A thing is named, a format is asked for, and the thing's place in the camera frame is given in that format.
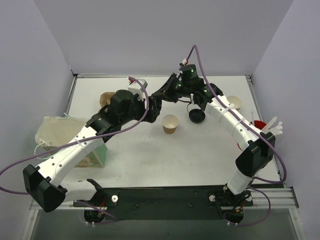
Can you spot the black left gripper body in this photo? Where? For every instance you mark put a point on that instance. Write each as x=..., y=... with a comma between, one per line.
x=149, y=110

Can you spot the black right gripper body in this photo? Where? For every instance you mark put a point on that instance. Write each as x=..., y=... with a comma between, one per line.
x=169, y=86

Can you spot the black plastic cup lid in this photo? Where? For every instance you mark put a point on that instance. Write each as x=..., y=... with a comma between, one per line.
x=197, y=116

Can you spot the brown paper coffee cup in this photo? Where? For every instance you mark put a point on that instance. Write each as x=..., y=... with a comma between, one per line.
x=170, y=123

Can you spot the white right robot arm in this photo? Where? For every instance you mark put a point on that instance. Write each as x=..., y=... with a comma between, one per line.
x=255, y=145

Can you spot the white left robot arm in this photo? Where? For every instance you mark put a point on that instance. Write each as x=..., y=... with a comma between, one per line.
x=45, y=182

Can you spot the green paper takeout bag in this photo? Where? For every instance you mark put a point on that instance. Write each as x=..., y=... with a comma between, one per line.
x=56, y=131

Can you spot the brown pulp cup carrier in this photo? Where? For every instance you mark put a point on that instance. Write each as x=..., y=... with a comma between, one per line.
x=105, y=98

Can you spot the stack of brown paper cups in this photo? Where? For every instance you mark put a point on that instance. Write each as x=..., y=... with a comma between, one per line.
x=236, y=101

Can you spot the red cylindrical straw holder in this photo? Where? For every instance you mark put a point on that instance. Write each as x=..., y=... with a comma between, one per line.
x=259, y=124

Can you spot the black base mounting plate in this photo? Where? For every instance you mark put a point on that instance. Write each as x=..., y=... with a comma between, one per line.
x=207, y=202

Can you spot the white wrapped straws bundle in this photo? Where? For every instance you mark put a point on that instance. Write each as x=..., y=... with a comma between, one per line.
x=274, y=127

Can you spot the aluminium front rail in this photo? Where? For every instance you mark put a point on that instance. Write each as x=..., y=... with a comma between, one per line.
x=280, y=198

